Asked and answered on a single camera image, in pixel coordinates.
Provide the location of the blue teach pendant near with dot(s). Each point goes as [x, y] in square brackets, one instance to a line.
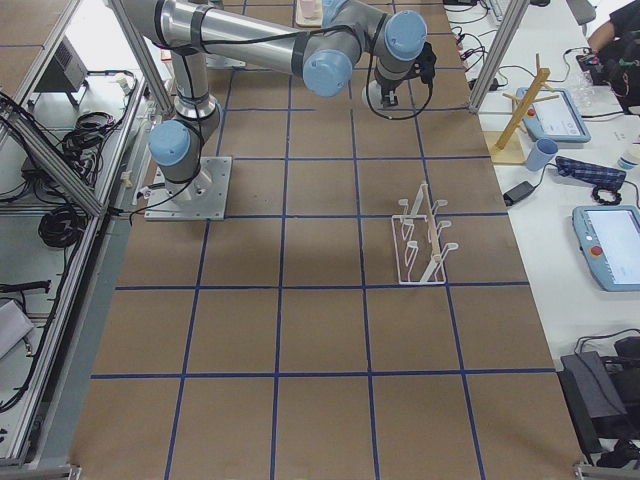
[608, 238]

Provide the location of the black power adapter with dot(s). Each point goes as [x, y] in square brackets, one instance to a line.
[518, 193]

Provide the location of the white wire cup rack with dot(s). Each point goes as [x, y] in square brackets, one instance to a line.
[418, 248]

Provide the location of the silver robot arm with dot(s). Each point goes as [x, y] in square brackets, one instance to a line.
[323, 58]

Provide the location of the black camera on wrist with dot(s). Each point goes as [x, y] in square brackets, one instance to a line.
[425, 65]

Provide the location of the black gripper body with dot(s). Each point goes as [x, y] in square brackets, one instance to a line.
[387, 88]

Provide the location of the cream plastic tray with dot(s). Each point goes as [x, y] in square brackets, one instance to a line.
[308, 13]

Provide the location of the blue teach pendant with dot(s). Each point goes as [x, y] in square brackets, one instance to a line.
[555, 116]
[608, 238]

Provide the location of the blue teach pendant far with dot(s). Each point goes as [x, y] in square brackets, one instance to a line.
[555, 116]

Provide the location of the blue cup on desk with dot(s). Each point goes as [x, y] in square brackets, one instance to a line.
[542, 152]

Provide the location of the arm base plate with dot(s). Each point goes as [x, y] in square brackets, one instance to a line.
[203, 199]

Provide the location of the plaid fabric pouch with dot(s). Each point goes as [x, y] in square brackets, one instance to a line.
[607, 178]

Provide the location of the person in black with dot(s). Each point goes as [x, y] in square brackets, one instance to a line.
[615, 44]

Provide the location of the wooden mug tree stand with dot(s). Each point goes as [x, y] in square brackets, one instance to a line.
[504, 147]

